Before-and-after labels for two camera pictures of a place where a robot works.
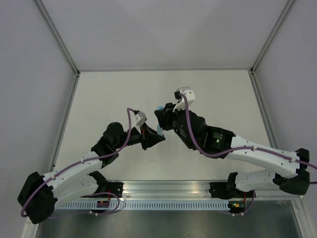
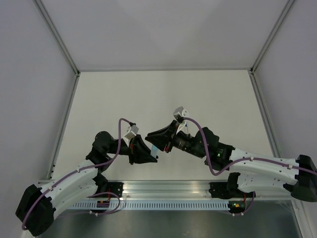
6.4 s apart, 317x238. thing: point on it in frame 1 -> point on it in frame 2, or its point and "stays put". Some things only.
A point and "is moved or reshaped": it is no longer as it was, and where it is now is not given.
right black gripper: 165,116 -> 163,139
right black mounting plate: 220,190 stays put
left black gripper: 149,137 -> 139,152
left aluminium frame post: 57,34 stays put
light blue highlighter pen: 159,130 is moved or reshaped
